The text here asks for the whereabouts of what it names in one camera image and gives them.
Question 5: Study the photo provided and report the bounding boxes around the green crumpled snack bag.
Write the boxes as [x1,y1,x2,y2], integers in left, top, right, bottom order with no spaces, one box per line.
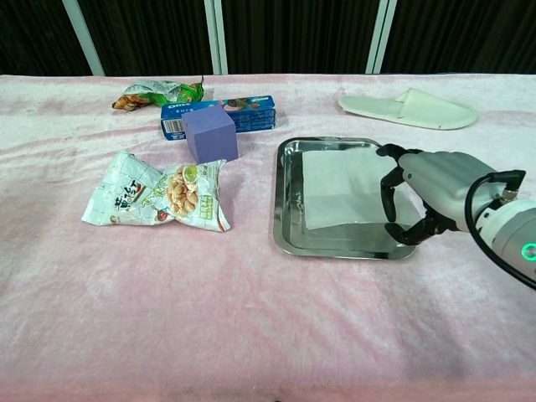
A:
[111,75,215,112]

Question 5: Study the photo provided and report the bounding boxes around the black cable on right wrist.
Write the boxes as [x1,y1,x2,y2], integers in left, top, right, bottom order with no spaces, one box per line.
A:
[464,169,536,290]

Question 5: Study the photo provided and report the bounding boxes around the purple foam cube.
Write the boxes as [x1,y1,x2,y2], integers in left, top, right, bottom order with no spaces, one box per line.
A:
[181,111,240,164]

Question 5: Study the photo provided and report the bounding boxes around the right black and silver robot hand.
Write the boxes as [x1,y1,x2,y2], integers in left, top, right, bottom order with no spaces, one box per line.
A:
[375,143,510,246]

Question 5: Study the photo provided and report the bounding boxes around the blue Oreo cookie box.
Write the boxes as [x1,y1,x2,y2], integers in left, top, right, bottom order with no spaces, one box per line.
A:
[160,95,277,142]

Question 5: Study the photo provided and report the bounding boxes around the pink plush tablecloth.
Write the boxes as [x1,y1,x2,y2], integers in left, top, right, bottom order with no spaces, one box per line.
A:
[0,73,536,402]

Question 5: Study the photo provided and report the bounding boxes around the metal tray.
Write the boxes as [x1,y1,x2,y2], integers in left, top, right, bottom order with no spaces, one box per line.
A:
[272,137,419,260]

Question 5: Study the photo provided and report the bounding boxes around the white cloth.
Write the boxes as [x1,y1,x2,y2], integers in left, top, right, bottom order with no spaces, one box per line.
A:
[300,148,422,231]

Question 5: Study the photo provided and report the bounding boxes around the white partition frame post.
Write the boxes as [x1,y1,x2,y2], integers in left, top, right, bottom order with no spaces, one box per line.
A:
[204,0,229,75]
[62,0,104,76]
[365,0,397,75]

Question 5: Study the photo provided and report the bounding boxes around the white disposable slipper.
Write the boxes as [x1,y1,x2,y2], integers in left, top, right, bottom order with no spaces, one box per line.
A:
[337,87,479,131]

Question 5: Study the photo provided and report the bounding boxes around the white peanut snack bag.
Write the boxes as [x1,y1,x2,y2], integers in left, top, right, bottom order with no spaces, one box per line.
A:
[80,149,232,234]

